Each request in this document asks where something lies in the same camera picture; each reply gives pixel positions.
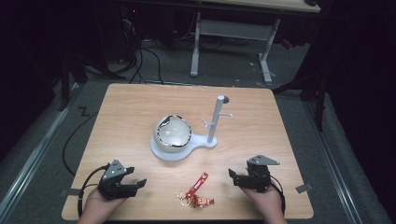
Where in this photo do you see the black floor cable bundle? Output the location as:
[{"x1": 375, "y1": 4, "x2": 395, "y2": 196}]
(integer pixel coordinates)
[{"x1": 111, "y1": 38, "x2": 165, "y2": 86}]

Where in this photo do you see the white frame wooden desk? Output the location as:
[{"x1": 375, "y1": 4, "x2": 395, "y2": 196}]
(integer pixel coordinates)
[{"x1": 189, "y1": 0, "x2": 322, "y2": 86}]

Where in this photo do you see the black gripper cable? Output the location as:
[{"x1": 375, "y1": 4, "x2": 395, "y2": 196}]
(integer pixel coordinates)
[
  {"x1": 268, "y1": 175, "x2": 287, "y2": 217},
  {"x1": 77, "y1": 163, "x2": 110, "y2": 218}
]

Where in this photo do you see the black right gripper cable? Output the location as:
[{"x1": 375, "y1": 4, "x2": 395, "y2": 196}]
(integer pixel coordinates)
[{"x1": 268, "y1": 175, "x2": 287, "y2": 217}]

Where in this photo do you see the black metal stand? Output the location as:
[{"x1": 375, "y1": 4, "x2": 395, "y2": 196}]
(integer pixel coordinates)
[
  {"x1": 57, "y1": 54, "x2": 90, "y2": 112},
  {"x1": 272, "y1": 60, "x2": 332, "y2": 133}
]

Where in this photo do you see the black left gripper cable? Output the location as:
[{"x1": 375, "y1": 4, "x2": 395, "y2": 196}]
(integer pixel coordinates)
[{"x1": 77, "y1": 163, "x2": 110, "y2": 218}]

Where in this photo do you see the red strap figure keychain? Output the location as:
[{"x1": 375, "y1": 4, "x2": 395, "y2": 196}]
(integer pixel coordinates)
[{"x1": 174, "y1": 171, "x2": 216, "y2": 209}]

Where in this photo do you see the metal floor rail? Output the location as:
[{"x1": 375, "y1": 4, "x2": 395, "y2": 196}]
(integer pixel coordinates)
[
  {"x1": 302, "y1": 98, "x2": 363, "y2": 224},
  {"x1": 0, "y1": 83, "x2": 80, "y2": 217}
]

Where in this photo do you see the grey tape piece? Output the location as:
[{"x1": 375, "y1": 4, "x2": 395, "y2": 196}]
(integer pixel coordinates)
[
  {"x1": 294, "y1": 183, "x2": 314, "y2": 194},
  {"x1": 60, "y1": 188, "x2": 82, "y2": 198}
]

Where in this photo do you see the person's right hand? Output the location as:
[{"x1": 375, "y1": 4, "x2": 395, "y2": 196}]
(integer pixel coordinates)
[{"x1": 242, "y1": 184, "x2": 288, "y2": 224}]

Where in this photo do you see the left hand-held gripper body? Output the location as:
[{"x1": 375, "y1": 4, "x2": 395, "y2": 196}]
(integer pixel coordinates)
[{"x1": 97, "y1": 158, "x2": 138, "y2": 201}]

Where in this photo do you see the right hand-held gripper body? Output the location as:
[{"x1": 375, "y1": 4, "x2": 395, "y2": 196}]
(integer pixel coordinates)
[{"x1": 245, "y1": 154, "x2": 281, "y2": 193}]

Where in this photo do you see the person's left hand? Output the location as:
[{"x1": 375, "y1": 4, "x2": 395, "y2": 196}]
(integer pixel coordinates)
[{"x1": 77, "y1": 187, "x2": 128, "y2": 224}]

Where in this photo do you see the white key rack stand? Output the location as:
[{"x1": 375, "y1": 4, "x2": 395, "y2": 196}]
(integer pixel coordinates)
[{"x1": 149, "y1": 94, "x2": 233, "y2": 163}]

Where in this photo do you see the thin black floor cable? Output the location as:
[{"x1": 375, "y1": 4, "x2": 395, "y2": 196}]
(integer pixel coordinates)
[{"x1": 61, "y1": 106, "x2": 99, "y2": 177}]

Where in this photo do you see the black computer tower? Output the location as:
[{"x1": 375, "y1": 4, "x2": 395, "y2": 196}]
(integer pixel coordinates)
[{"x1": 117, "y1": 5, "x2": 143, "y2": 63}]

